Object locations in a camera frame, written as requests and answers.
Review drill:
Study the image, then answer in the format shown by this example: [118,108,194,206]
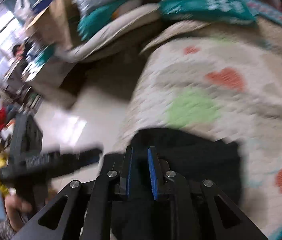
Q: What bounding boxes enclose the quilted patterned bed cover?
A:
[114,18,282,239]

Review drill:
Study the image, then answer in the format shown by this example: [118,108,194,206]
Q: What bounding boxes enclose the light blue patterned box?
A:
[241,0,282,26]

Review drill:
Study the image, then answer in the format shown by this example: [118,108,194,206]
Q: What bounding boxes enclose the person's left hand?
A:
[5,194,32,232]

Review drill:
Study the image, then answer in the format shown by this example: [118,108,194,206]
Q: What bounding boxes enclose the teal tissue pack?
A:
[159,0,256,25]

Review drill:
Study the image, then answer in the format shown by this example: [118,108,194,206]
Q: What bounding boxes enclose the brown cardboard box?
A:
[25,0,81,50]

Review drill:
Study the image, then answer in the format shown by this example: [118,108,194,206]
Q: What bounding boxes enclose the teal plush toy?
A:
[77,0,128,41]

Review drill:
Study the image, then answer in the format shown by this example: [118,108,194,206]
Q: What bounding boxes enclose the black pants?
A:
[111,127,247,240]

